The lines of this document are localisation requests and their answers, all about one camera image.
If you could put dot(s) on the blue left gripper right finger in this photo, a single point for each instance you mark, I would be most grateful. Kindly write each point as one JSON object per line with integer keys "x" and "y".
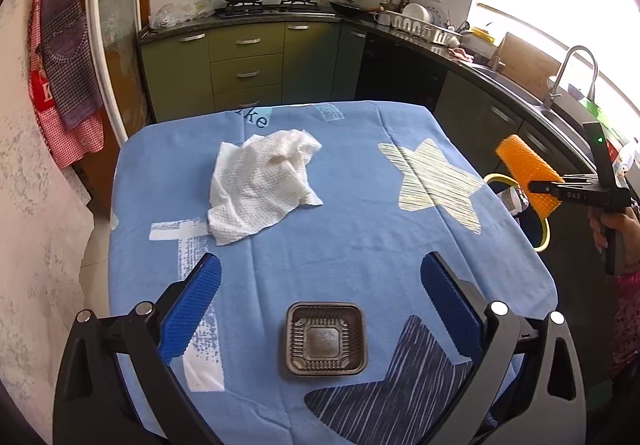
{"x": 464, "y": 325}

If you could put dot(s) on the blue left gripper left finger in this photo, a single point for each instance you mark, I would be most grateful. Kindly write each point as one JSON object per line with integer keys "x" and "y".
{"x": 197, "y": 291}

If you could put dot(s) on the silver wrapper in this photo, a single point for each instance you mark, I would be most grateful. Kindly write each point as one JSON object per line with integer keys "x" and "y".
{"x": 514, "y": 199}

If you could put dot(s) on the white paper towel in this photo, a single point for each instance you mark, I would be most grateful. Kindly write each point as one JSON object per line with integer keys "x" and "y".
{"x": 256, "y": 184}

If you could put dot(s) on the brown plastic tray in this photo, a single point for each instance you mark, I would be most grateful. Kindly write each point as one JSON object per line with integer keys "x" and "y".
{"x": 325, "y": 339}

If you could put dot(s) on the yellow-rimmed trash bin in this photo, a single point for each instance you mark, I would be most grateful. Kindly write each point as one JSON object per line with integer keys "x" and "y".
{"x": 535, "y": 228}

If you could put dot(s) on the steel kitchen faucet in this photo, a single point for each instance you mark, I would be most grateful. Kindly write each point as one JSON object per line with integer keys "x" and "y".
{"x": 563, "y": 76}

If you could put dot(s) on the green kitchen cabinets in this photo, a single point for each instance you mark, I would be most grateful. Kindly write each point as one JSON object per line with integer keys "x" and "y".
{"x": 215, "y": 66}

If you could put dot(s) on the person's right hand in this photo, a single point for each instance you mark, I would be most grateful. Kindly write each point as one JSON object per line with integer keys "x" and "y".
{"x": 626, "y": 225}

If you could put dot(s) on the steel sink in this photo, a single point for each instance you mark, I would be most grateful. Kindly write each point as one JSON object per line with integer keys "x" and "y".
{"x": 548, "y": 123}

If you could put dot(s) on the blue star-patterned tablecloth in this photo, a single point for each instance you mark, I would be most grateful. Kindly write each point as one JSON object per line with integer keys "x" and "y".
{"x": 393, "y": 189}

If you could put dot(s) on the wooden cutting board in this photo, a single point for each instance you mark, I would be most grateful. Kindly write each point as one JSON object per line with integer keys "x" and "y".
{"x": 526, "y": 65}

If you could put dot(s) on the pink dish cloth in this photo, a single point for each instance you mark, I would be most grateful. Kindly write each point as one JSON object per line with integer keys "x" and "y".
{"x": 461, "y": 55}

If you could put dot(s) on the white dish rack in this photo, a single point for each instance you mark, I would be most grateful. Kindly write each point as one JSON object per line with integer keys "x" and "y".
{"x": 414, "y": 20}

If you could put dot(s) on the hanging checked aprons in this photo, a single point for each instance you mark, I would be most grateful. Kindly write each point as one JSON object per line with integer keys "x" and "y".
{"x": 62, "y": 82}

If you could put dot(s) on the gas stove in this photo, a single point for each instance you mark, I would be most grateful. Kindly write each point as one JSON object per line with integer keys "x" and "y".
{"x": 260, "y": 8}

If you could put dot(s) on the glass sliding door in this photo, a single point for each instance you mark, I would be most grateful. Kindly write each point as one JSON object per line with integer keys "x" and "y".
{"x": 113, "y": 27}

